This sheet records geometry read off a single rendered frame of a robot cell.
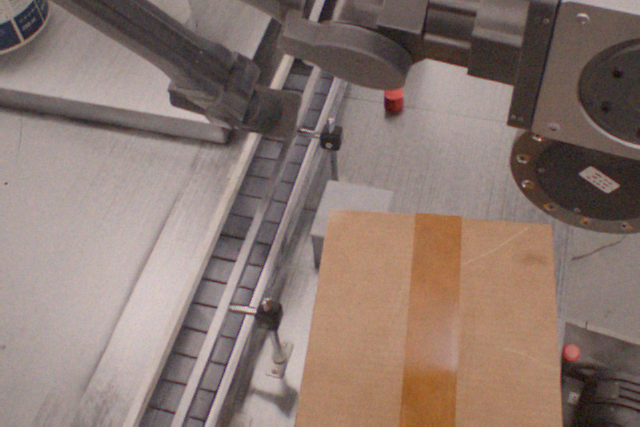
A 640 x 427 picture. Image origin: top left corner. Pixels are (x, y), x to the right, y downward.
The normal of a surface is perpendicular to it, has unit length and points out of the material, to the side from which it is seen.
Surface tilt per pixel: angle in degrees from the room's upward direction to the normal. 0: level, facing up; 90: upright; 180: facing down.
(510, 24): 51
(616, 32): 90
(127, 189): 0
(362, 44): 30
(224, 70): 71
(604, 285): 0
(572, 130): 90
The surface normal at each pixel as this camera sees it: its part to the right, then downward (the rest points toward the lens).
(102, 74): -0.06, -0.61
